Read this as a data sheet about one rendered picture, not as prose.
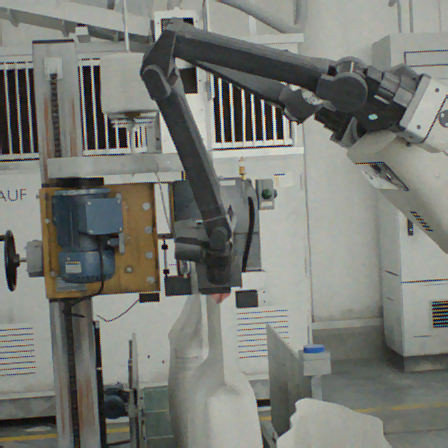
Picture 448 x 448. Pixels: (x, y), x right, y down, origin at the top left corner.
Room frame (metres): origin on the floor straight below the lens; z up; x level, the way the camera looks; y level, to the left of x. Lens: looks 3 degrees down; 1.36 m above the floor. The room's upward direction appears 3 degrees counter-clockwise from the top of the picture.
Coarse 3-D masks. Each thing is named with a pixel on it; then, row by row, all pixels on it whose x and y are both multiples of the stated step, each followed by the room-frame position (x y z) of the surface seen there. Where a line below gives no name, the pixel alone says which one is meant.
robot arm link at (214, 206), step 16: (144, 80) 2.01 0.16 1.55; (160, 80) 2.01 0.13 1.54; (176, 80) 2.06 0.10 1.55; (160, 96) 2.03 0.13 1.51; (176, 96) 2.05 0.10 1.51; (176, 112) 2.07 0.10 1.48; (176, 128) 2.09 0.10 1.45; (192, 128) 2.09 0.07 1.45; (176, 144) 2.11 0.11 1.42; (192, 144) 2.10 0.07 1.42; (192, 160) 2.12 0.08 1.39; (208, 160) 2.13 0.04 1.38; (192, 176) 2.14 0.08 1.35; (208, 176) 2.13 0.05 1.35; (208, 192) 2.15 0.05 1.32; (224, 192) 2.19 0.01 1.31; (208, 208) 2.16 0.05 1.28; (224, 208) 2.16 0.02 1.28; (208, 224) 2.17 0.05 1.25; (224, 224) 2.17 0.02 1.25
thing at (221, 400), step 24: (216, 312) 2.43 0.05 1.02; (216, 336) 2.46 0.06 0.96; (216, 360) 2.49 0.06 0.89; (192, 384) 2.65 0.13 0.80; (216, 384) 2.42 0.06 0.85; (240, 384) 2.47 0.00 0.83; (192, 408) 2.57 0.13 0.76; (216, 408) 2.42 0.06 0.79; (240, 408) 2.43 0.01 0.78; (192, 432) 2.56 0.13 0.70; (216, 432) 2.41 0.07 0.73; (240, 432) 2.42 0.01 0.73
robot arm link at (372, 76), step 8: (344, 64) 2.00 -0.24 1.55; (352, 64) 2.00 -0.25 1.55; (336, 72) 1.98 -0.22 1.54; (344, 72) 1.96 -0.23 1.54; (352, 72) 1.96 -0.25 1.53; (360, 72) 1.98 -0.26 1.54; (368, 72) 1.97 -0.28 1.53; (376, 72) 1.99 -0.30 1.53; (368, 80) 1.96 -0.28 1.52; (376, 80) 1.96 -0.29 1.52; (368, 88) 1.97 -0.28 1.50; (376, 88) 1.97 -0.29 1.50; (368, 96) 1.98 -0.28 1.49
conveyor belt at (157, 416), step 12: (144, 396) 4.45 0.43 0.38; (156, 396) 4.44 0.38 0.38; (144, 408) 4.23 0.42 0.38; (156, 408) 4.21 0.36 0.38; (168, 408) 4.20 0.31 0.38; (156, 420) 4.00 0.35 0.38; (168, 420) 3.99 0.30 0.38; (156, 432) 3.81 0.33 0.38; (168, 432) 3.80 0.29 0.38; (156, 444) 3.64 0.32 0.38; (168, 444) 3.63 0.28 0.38
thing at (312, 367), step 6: (300, 354) 2.81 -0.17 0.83; (306, 354) 2.79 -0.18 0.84; (312, 354) 2.79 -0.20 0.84; (318, 354) 2.79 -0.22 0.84; (324, 354) 2.79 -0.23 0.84; (300, 360) 2.82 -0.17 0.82; (312, 360) 2.79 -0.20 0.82; (318, 360) 2.79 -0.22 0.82; (324, 360) 2.79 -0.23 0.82; (300, 366) 2.83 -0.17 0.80; (306, 366) 2.78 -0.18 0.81; (312, 366) 2.79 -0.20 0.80; (318, 366) 2.79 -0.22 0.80; (324, 366) 2.79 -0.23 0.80; (306, 372) 2.78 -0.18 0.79; (312, 372) 2.79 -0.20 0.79; (318, 372) 2.79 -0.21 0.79; (324, 372) 2.79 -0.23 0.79; (330, 372) 2.79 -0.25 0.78
